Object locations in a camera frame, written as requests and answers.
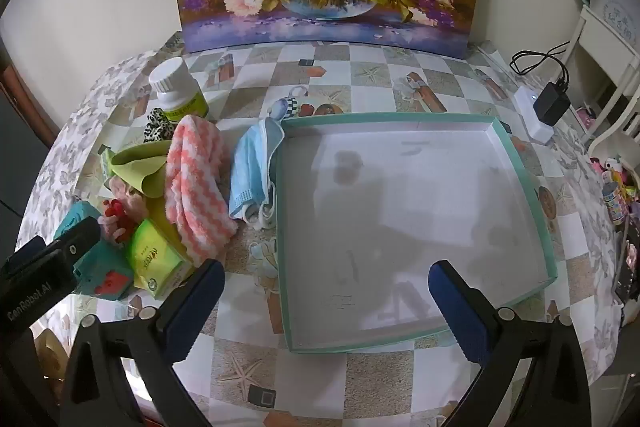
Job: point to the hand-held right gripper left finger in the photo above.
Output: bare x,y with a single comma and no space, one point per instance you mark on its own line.
196,302

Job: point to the pink white striped towel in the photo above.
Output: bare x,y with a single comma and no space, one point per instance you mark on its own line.
195,187

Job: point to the green tissue packet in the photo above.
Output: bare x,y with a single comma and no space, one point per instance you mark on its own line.
155,257

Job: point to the pink fluffy scrunchie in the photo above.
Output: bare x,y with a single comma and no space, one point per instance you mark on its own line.
132,199

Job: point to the small plush toy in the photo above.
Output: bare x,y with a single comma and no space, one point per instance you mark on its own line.
611,166

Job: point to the white power strip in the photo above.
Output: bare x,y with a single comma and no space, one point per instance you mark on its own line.
525,101

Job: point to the green tissue box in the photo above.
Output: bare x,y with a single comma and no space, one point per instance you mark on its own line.
400,207

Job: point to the white printed pillow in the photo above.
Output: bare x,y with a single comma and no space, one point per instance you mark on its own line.
620,2

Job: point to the white chair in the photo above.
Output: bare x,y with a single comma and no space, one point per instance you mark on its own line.
600,39

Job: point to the leopard print scrunchie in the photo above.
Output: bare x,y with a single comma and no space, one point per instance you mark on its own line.
159,125

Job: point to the blue face mask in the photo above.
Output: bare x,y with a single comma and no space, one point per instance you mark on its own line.
250,172

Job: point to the teal box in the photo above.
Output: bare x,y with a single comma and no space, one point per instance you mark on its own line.
97,269

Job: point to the black power adapter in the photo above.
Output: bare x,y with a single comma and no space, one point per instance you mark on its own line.
550,104

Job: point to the yellow plastic piece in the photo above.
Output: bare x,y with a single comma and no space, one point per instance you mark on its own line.
162,217

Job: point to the light green cloth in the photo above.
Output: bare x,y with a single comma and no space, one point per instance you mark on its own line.
137,164

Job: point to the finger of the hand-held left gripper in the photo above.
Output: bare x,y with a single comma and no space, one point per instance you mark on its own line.
80,237

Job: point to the white bottle with green label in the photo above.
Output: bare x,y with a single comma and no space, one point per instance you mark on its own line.
175,99

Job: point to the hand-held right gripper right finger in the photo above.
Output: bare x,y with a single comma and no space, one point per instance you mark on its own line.
459,312

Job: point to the brown wooden furniture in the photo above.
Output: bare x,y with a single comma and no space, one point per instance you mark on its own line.
25,107

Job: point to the checkered printed tablecloth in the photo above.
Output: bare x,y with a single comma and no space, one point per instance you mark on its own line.
350,72

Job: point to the grey floral tablecloth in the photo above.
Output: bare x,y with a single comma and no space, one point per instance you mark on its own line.
75,132

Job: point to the red small toy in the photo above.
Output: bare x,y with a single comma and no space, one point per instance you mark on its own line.
116,214

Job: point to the colourful patterned cup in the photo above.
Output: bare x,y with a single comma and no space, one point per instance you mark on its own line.
614,202

